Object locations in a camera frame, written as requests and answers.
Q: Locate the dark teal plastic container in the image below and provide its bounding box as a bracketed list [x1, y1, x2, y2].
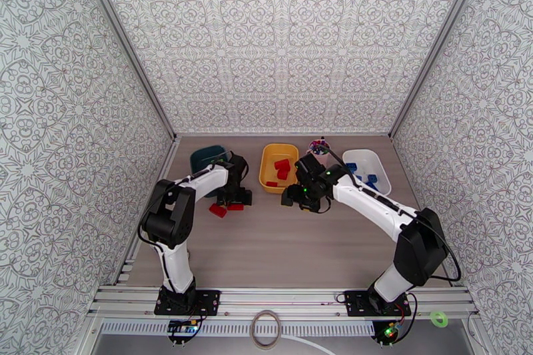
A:
[189, 145, 234, 199]

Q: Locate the yellow plastic container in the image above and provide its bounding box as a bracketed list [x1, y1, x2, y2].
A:
[259, 143, 300, 195]

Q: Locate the pink metal cup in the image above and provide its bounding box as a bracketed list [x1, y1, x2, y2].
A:
[308, 139, 332, 159]

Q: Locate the white plastic container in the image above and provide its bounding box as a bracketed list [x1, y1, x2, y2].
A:
[342, 149, 392, 197]

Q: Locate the perforated metal strip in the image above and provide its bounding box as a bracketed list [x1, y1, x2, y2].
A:
[99, 321, 376, 336]

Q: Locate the white tube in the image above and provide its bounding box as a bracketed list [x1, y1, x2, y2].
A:
[274, 334, 336, 355]

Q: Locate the circuit board with yellow connector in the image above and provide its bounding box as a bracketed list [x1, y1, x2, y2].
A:
[167, 320, 199, 336]

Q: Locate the circuit board with green light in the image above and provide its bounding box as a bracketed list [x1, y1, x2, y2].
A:
[380, 322, 402, 342]

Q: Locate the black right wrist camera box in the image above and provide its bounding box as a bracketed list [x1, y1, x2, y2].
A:
[294, 153, 326, 180]

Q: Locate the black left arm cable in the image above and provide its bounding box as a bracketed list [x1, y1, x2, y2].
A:
[137, 151, 250, 284]

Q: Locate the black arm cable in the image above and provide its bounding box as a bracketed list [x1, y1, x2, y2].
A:
[137, 151, 250, 284]
[328, 149, 462, 284]

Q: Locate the aluminium side rail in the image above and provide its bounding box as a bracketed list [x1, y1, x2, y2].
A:
[112, 136, 181, 287]

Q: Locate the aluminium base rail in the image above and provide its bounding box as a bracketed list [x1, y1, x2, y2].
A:
[87, 286, 479, 322]

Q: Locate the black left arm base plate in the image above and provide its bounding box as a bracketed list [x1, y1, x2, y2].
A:
[154, 289, 221, 316]

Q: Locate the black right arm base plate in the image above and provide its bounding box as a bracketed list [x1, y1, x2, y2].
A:
[345, 290, 411, 317]

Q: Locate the grey cable ring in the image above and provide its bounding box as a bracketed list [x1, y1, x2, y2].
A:
[251, 310, 283, 350]

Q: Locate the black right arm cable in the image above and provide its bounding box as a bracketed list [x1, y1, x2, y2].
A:
[328, 149, 462, 284]

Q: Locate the aluminium corner post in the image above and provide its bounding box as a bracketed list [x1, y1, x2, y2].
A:
[389, 0, 486, 141]
[73, 0, 178, 141]

